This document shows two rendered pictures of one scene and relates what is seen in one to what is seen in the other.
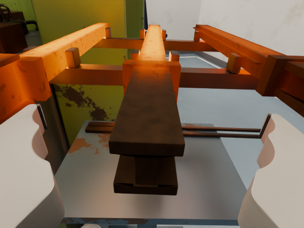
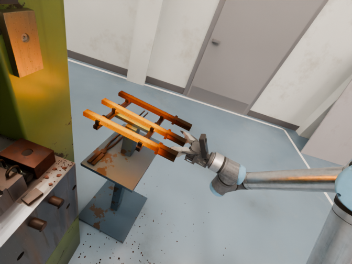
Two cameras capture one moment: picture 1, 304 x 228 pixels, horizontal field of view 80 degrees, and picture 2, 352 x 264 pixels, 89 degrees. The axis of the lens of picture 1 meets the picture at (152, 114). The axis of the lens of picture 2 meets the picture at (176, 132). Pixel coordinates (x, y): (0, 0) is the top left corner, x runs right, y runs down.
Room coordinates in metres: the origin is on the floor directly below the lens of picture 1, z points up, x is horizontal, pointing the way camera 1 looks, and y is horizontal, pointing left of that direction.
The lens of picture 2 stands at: (0.04, 0.66, 1.54)
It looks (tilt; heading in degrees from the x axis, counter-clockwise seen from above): 39 degrees down; 276
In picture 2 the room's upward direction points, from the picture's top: 24 degrees clockwise
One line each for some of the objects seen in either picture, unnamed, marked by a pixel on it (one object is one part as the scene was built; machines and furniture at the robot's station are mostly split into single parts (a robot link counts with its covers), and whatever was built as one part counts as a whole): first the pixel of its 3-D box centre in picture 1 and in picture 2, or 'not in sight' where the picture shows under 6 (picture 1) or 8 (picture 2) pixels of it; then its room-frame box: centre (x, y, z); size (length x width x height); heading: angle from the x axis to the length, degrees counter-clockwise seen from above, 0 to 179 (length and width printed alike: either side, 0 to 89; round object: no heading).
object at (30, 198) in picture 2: not in sight; (32, 196); (0.39, 0.49, 0.92); 0.04 x 0.03 x 0.01; 86
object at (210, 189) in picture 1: (149, 159); (127, 152); (0.33, 0.00, 0.71); 0.40 x 0.30 x 0.02; 92
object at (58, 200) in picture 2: not in sight; (56, 201); (0.34, 0.45, 0.87); 0.04 x 0.03 x 0.03; 9
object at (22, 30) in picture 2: not in sight; (23, 44); (0.58, 0.28, 1.27); 0.09 x 0.02 x 0.17; 99
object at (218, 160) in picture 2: not in sight; (215, 161); (-0.12, 0.00, 0.96); 0.10 x 0.05 x 0.09; 90
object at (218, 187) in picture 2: not in sight; (222, 183); (-0.22, -0.01, 0.85); 0.12 x 0.09 x 0.12; 42
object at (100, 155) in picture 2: (191, 130); (124, 132); (0.43, -0.11, 0.73); 0.60 x 0.04 x 0.01; 90
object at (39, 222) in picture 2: not in sight; (37, 223); (0.33, 0.53, 0.87); 0.04 x 0.03 x 0.03; 9
